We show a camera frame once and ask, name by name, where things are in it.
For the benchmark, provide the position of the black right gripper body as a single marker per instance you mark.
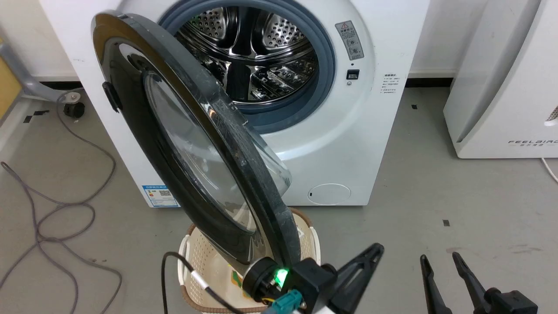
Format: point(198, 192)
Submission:
point(512, 304)

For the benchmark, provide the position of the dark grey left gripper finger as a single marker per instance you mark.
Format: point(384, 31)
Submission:
point(355, 272)

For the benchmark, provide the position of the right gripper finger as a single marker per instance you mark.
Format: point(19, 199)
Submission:
point(431, 288)
point(473, 283)

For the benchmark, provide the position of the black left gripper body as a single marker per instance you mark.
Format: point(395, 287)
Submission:
point(309, 279)

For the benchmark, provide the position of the dark round washing machine door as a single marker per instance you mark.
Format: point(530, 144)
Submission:
point(130, 113)

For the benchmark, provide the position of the black door latch socket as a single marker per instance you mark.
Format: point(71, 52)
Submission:
point(352, 74)

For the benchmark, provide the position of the grey rubber door gasket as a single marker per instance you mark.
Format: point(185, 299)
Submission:
point(326, 65)

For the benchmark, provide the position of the white front-load washing machine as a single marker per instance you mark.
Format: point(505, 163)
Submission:
point(383, 39)

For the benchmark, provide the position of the round white filter cover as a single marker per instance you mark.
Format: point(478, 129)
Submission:
point(329, 194)

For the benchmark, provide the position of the cream perforated laundry basket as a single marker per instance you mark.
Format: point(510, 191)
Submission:
point(205, 257)

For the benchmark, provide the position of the blue white energy label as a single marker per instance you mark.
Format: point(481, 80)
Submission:
point(159, 196)

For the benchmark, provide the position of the white Feelbird appliance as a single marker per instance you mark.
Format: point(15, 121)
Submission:
point(514, 87)

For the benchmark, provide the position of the stainless steel washer drum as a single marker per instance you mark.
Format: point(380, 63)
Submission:
point(261, 56)

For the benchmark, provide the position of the grey warning sticker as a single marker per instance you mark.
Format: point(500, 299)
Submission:
point(350, 40)

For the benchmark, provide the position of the black caster wheel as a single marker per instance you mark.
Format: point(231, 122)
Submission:
point(74, 109)

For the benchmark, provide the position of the long black floor tape mark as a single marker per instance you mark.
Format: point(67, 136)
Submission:
point(35, 116)

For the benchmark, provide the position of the yellow wooden panel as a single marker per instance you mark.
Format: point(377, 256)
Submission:
point(8, 83)

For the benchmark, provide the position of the grey metal frame leg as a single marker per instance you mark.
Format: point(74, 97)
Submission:
point(26, 80)

